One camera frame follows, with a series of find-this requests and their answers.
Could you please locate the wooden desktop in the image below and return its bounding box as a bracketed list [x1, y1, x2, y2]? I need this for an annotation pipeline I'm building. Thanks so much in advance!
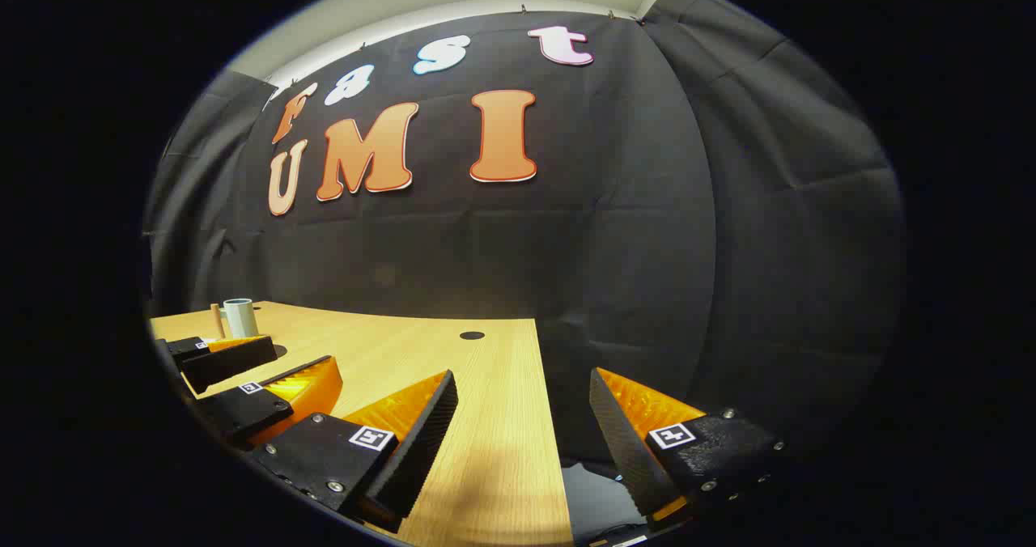
[148, 300, 575, 547]

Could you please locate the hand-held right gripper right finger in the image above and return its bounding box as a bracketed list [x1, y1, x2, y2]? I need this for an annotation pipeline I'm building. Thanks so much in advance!
[588, 367, 786, 533]

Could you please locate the light blue cup wooden handle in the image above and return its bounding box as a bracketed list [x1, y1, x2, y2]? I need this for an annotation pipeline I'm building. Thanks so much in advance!
[210, 298, 261, 340]

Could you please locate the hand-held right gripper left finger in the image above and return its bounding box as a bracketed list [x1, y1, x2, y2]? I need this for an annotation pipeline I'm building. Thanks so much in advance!
[249, 368, 460, 533]

